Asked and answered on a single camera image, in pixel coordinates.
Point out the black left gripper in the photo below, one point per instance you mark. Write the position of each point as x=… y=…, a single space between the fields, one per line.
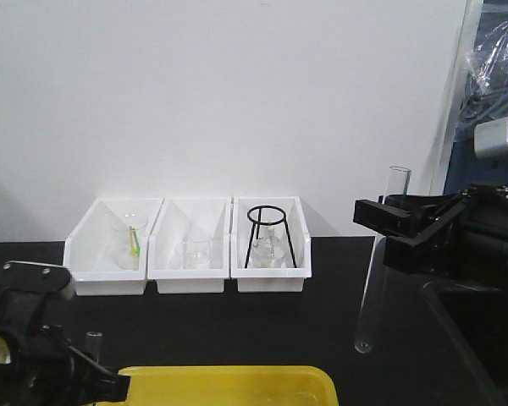
x=39 y=365

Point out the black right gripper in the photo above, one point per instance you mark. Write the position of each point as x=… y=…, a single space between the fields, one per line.
x=472 y=247

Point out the short glass test tube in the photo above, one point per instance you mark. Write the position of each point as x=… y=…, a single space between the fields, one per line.
x=93 y=344

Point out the long glass test tube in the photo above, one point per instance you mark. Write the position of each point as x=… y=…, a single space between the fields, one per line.
x=374 y=288

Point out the yellow plastic tray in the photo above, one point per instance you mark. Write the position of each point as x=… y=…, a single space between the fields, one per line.
x=229 y=385

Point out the blue plastic rack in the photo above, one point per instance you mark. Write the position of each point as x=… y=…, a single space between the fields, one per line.
x=464 y=167

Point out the white left storage bin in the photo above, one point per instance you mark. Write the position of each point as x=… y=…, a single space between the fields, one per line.
x=88 y=249

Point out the white storage bin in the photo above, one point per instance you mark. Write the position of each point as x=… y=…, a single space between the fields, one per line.
x=178 y=218
x=88 y=249
x=286 y=279

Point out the glass flask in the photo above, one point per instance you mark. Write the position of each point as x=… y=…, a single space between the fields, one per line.
x=267 y=250

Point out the glass beaker with sticks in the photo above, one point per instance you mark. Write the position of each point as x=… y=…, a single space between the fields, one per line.
x=126 y=240

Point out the white middle storage bin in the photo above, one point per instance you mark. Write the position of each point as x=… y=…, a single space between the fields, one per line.
x=178 y=218

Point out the small glass beaker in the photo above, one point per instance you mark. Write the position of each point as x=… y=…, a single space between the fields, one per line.
x=194 y=252

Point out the white right storage bin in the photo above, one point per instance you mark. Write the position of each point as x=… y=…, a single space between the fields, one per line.
x=286 y=279

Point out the clear plastic bag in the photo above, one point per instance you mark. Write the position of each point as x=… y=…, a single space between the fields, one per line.
x=486 y=91

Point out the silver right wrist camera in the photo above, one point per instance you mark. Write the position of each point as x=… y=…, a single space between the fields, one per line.
x=491 y=139

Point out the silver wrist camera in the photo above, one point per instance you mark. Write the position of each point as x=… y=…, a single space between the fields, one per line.
x=38 y=278
x=491 y=139

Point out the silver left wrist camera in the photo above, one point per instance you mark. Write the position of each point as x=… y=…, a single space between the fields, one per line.
x=38 y=278

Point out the black wire tripod stand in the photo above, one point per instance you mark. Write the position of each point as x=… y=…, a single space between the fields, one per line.
x=255 y=216

